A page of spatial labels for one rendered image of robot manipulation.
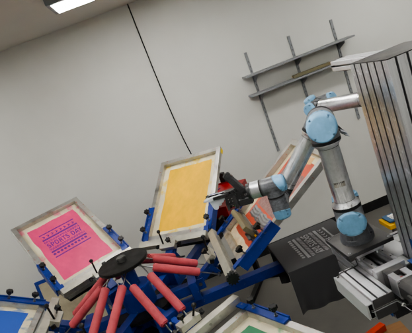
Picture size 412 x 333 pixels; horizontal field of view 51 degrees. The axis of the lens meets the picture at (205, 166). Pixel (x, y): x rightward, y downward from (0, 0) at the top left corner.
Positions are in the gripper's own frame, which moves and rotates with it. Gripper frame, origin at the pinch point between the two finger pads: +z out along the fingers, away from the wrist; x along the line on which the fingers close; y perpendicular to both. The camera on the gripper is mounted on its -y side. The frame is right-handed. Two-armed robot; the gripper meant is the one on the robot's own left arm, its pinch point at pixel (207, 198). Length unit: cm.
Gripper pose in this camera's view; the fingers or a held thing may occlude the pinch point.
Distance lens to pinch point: 192.8
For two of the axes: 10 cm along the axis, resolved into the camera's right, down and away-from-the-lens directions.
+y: 3.2, 9.4, 0.9
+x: 2.5, -1.8, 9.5
